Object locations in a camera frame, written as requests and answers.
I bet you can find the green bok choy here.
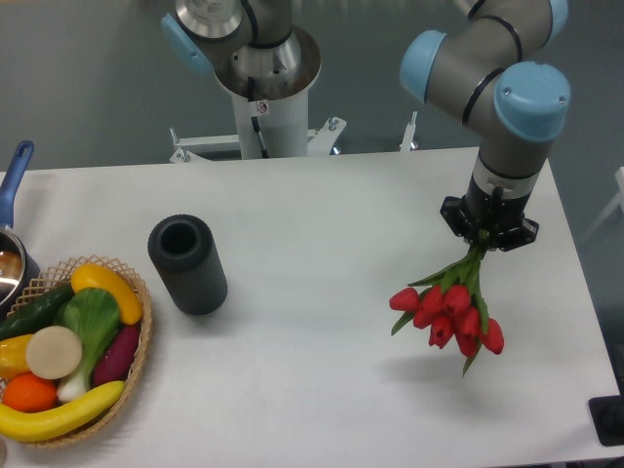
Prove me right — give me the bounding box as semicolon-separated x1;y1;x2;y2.
55;288;120;404

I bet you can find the long yellow banana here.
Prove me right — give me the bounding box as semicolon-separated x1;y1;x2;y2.
1;380;126;443

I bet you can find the blue handled steel pot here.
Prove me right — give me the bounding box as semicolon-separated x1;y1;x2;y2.
1;140;40;320

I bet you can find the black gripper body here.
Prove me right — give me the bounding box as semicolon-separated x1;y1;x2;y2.
463;180;527;244

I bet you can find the woven wicker basket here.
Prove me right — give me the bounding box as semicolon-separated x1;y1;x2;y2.
8;255;153;448

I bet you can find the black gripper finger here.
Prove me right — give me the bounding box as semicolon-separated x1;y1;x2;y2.
494;217;539;251
440;196;475;240

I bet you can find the red tulip bouquet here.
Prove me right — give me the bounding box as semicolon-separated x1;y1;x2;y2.
389;229;505;372

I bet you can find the green cucumber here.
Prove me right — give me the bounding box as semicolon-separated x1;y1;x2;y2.
1;284;74;340

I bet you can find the dark grey ribbed vase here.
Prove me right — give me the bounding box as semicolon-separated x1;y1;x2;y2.
147;214;228;316

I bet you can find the purple sweet potato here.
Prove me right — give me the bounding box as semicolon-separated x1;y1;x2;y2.
92;326;140;387

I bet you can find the beige round disc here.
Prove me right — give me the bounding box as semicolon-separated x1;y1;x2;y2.
25;326;82;380

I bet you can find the black device table corner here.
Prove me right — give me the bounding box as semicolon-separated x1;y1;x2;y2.
588;395;623;447

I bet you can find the orange fruit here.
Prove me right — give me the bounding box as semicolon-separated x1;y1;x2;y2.
2;373;57;413

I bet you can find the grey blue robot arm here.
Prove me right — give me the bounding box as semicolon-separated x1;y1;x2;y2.
399;1;571;252

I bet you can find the white frame right edge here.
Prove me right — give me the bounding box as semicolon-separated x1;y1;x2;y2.
580;167;624;244

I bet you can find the yellow pepper left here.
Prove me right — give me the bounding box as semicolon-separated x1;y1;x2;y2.
0;334;32;381

